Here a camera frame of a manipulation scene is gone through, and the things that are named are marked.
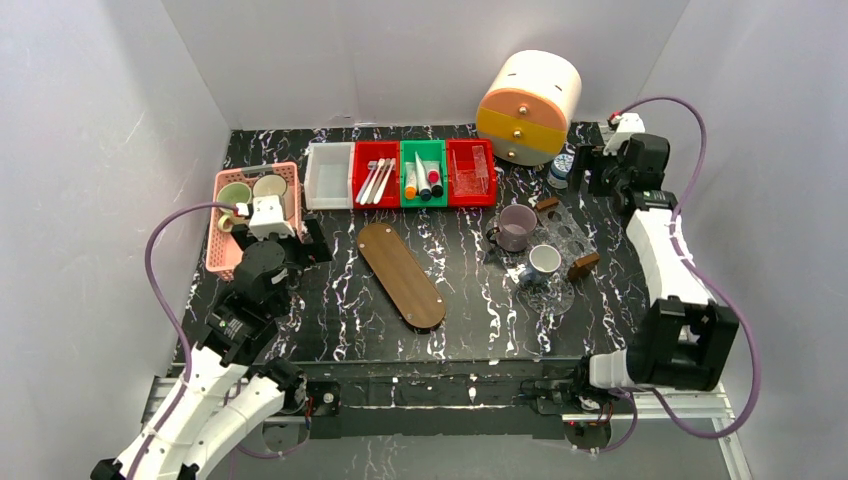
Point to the orange cap toothpaste tube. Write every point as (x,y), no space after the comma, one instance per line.
(410,183)

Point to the brown oval wooden tray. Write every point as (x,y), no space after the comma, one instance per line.
(415,296)

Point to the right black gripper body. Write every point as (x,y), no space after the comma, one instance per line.
(592,168)

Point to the clear acrylic holder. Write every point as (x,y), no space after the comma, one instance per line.
(471,173)

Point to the red cap toothpaste tube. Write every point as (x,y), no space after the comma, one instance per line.
(433,172)

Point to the round drawer cabinet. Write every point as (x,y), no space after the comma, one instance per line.
(527,111)

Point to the pink plastic basket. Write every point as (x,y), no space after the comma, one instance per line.
(223,253)

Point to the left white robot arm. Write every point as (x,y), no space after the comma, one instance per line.
(222,394)

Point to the black cap toothpaste tube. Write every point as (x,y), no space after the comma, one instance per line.
(437,191)

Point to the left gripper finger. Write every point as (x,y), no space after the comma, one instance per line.
(317,247)
(239,233)

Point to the red toothbrush bin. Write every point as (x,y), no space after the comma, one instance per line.
(365,153)

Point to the aluminium side rail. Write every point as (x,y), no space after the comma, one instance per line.
(616,146)

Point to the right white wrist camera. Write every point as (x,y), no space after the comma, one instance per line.
(618,130)

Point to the clear wooden-ended toothbrush holder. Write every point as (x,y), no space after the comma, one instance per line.
(579,256)

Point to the purple ceramic mug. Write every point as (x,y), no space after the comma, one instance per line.
(512,228)

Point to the white plastic bin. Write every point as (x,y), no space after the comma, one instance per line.
(328,177)

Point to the blue white small jar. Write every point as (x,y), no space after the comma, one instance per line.
(559,170)

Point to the green ceramic mug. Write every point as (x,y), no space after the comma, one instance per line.
(232,194)

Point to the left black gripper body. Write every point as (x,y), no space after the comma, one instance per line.
(317,234)

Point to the white toothbrush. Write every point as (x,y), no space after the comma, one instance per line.
(379,191)
(374,168)
(374,185)

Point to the clear oval acrylic tray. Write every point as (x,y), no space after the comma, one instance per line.
(554,297)

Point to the red holder bin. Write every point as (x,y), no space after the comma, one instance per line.
(471,201)

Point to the white blue-handled mug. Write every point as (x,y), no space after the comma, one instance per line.
(542,263)

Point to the green toothpaste bin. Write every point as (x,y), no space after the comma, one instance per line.
(429,150)

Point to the cream ceramic mug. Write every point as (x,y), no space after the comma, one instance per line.
(270,184)

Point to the black front base bar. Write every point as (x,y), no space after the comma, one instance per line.
(456,397)

